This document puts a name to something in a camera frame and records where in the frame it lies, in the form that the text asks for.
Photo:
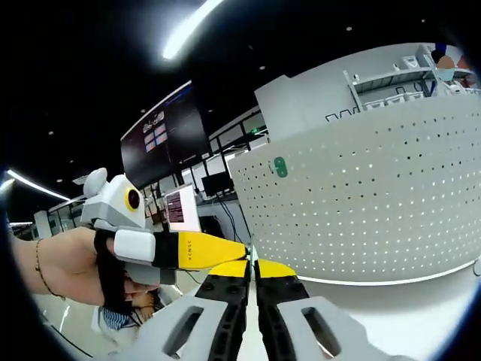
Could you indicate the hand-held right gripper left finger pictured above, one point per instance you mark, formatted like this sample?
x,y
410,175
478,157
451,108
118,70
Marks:
x,y
180,331

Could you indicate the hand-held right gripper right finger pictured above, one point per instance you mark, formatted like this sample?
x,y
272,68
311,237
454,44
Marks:
x,y
300,331

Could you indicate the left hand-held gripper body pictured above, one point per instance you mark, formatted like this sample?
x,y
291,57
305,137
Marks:
x,y
109,210

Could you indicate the green hook assembly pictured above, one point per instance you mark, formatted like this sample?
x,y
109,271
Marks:
x,y
280,167

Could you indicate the white perforated mounting plate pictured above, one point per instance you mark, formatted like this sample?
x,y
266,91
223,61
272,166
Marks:
x,y
376,207

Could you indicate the person's left hand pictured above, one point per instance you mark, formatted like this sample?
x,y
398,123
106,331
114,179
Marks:
x,y
71,263

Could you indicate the bright computer monitor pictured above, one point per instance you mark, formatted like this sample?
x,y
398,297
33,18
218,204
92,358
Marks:
x,y
184,208

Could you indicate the person's striped shirt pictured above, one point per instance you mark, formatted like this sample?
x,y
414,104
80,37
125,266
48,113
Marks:
x,y
112,319

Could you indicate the black computer monitor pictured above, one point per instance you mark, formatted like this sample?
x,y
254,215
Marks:
x,y
216,184

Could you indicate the ceiling light strip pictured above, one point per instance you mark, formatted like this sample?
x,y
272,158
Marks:
x,y
188,30
37,184

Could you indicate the grey partition panel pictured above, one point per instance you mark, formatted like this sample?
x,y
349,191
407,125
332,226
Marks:
x,y
300,109

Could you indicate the white storage shelf with bins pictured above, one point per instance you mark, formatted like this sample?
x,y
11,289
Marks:
x,y
394,99

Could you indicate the large dark wall screen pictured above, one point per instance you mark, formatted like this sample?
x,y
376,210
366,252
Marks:
x,y
169,143

